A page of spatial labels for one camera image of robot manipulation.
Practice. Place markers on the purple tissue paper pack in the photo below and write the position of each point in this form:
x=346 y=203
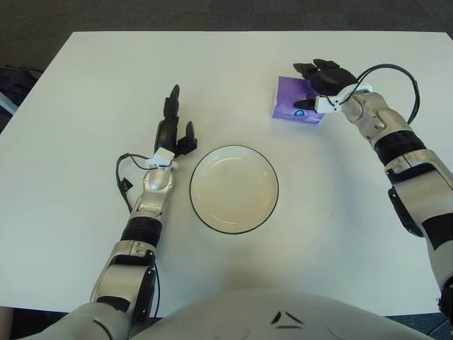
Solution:
x=286 y=95

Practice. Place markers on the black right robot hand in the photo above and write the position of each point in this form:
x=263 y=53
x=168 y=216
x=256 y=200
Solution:
x=332 y=79

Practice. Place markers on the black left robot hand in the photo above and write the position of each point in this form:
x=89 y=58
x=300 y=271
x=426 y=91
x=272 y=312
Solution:
x=166 y=136

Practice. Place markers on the black bag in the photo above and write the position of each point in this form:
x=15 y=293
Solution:
x=14 y=81

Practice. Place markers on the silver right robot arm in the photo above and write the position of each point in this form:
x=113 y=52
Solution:
x=417 y=170

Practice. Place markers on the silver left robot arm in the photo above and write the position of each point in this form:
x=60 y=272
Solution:
x=148 y=205

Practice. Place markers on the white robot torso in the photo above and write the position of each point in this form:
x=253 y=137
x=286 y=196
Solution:
x=230 y=315

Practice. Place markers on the pale grey flat object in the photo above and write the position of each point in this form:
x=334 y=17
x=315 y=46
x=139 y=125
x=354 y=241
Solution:
x=5 y=104

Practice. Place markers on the white plate with black rim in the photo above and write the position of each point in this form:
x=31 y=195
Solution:
x=233 y=187

